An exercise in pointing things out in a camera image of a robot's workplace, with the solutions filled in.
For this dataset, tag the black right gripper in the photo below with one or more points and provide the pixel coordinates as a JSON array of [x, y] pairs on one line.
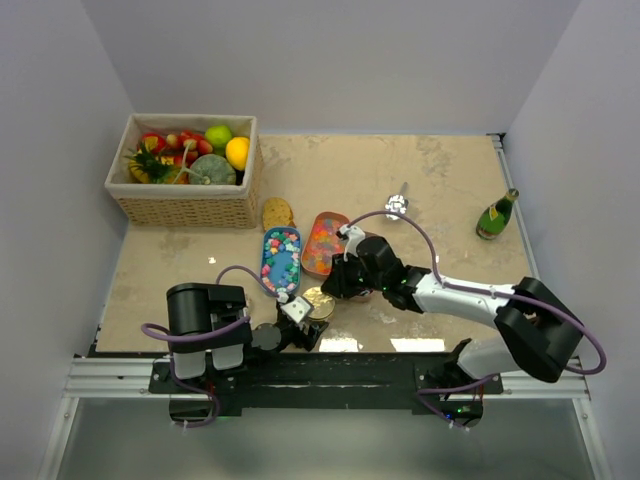
[[336, 283]]

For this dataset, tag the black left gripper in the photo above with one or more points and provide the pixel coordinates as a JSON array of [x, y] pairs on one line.
[[308, 339]]

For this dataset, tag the round cream jar lid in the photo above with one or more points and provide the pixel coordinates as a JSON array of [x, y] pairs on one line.
[[323, 304]]

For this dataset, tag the orange tray of gummy stars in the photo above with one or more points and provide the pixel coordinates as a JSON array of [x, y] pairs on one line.
[[322, 244]]

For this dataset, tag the silver metal scoop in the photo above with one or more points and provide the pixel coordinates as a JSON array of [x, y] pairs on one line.
[[397, 203]]

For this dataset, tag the blue tray of star candies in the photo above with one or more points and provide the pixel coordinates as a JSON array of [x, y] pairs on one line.
[[280, 269]]

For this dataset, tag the pink tray of lollipops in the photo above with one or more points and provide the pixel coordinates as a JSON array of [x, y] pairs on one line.
[[362, 297]]

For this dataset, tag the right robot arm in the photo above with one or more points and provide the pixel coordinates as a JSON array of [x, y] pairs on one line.
[[536, 333]]

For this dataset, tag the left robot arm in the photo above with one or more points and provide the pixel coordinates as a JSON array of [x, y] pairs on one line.
[[210, 316]]

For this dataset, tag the green glass bottle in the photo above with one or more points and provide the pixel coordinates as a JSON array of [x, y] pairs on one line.
[[495, 218]]

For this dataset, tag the yellow lemon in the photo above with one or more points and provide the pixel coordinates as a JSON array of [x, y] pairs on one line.
[[237, 152]]

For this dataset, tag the green pumpkin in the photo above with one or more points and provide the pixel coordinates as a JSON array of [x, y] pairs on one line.
[[211, 169]]

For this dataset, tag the green lime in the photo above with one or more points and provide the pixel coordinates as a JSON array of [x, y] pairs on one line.
[[218, 136]]

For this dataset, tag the wicker basket with liner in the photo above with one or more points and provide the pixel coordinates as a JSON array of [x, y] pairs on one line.
[[179, 203]]

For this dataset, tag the red strawberries bunch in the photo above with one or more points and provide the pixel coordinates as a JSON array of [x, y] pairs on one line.
[[170, 148]]

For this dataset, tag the small pineapple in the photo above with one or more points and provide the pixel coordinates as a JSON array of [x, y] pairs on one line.
[[147, 168]]

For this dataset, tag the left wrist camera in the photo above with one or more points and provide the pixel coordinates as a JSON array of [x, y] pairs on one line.
[[297, 310]]

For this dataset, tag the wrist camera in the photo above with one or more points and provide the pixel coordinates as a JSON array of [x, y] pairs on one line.
[[353, 236], [297, 310]]

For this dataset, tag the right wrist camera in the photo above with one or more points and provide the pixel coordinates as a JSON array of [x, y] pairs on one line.
[[353, 236]]

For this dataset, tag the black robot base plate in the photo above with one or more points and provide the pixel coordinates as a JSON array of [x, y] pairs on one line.
[[373, 381]]

